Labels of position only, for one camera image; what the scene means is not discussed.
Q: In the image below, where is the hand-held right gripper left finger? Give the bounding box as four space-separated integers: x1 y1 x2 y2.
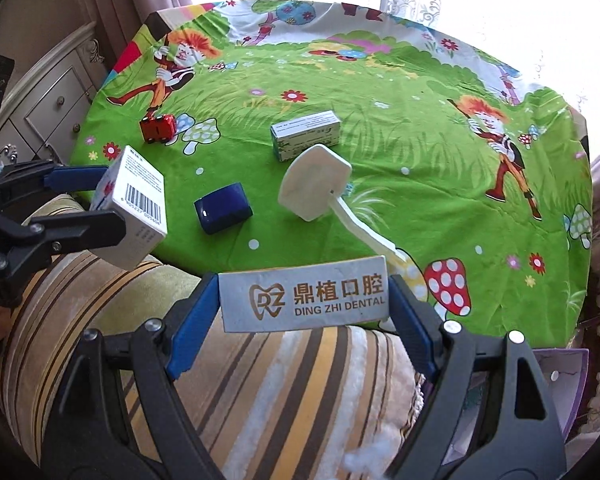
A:
42 272 226 480

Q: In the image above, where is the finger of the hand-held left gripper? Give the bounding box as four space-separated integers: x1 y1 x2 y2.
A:
0 159 113 206
0 207 128 286

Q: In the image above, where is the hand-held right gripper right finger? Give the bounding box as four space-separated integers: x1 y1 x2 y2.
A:
385 274 568 480

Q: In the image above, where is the white barcode box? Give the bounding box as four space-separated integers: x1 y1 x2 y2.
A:
89 145 168 271

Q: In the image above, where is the white box with orange logo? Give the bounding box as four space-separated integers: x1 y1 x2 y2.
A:
217 255 392 333

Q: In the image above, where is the purple cardboard storage box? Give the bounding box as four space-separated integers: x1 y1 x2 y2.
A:
442 347 592 466

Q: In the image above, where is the white nightstand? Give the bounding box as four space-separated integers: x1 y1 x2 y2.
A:
0 22 108 166

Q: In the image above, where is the red toy car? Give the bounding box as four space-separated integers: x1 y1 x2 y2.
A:
140 114 178 145

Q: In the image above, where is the striped pillow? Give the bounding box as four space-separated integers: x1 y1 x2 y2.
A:
0 195 426 480

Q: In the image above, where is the dark blue box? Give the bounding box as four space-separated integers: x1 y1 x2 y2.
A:
194 182 253 235

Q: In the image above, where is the cartoon printed green bed sheet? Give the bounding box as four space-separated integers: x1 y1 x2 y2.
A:
72 0 593 348

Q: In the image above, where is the white paddle-shaped foam piece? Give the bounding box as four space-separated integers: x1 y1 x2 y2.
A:
278 144 411 266

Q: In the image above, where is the green and white box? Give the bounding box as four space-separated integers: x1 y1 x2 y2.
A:
270 110 343 162

